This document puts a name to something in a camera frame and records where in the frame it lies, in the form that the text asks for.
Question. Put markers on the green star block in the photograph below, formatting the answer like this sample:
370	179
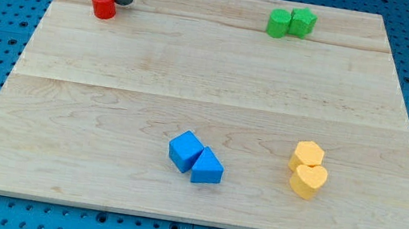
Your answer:
302	22

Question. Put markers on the green cylinder block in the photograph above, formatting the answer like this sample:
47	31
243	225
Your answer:
278	23

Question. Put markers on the yellow hexagon block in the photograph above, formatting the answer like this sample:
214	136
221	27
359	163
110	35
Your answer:
307	153

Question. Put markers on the yellow heart block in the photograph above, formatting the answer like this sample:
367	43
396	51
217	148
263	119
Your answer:
306	181

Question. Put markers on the light wooden board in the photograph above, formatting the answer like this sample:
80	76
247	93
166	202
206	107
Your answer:
90	107

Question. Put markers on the red cylinder block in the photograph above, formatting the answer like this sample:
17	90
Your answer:
104	9

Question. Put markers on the blue cube block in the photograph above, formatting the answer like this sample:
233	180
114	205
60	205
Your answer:
184	150

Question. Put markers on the blue triangle block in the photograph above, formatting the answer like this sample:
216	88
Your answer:
207	168

